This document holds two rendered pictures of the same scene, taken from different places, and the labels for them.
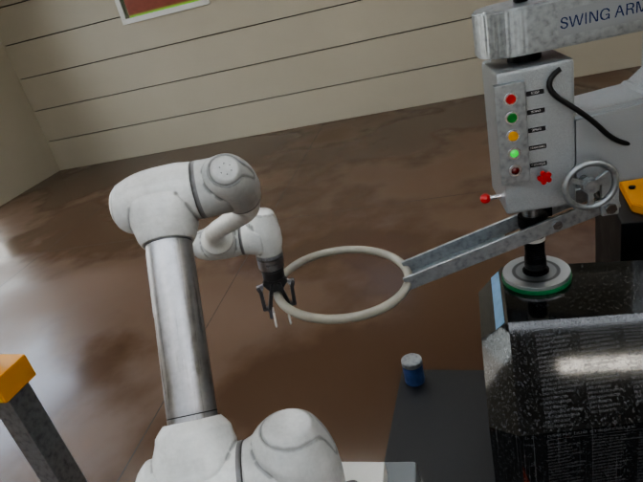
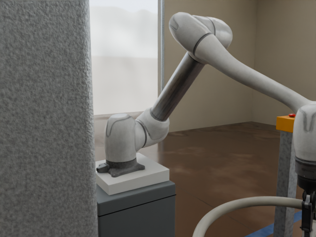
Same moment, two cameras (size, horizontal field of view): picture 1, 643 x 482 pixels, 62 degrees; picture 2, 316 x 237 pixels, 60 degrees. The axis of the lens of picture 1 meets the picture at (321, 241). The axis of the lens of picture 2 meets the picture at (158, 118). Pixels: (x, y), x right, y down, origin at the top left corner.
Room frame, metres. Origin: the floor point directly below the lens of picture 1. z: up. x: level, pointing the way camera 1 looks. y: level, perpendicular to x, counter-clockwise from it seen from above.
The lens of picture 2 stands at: (1.80, -0.72, 1.33)
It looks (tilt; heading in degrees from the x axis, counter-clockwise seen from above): 9 degrees down; 132
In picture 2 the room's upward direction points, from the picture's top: straight up
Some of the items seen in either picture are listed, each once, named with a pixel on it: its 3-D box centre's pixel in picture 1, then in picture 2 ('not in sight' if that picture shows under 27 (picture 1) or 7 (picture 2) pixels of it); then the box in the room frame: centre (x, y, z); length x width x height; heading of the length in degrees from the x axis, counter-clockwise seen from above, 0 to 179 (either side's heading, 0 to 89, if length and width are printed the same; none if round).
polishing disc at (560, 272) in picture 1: (536, 272); not in sight; (1.51, -0.67, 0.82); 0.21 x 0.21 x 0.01
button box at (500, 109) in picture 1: (511, 134); not in sight; (1.41, -0.58, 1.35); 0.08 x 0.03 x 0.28; 79
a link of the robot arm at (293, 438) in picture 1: (294, 465); (121, 135); (0.77, 0.16, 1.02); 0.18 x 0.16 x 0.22; 90
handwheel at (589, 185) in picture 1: (586, 181); not in sight; (1.37, -0.77, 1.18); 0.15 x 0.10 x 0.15; 79
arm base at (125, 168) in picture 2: not in sight; (117, 163); (0.76, 0.13, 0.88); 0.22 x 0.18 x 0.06; 77
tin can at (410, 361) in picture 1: (412, 369); not in sight; (2.05, -0.28, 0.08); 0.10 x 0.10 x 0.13
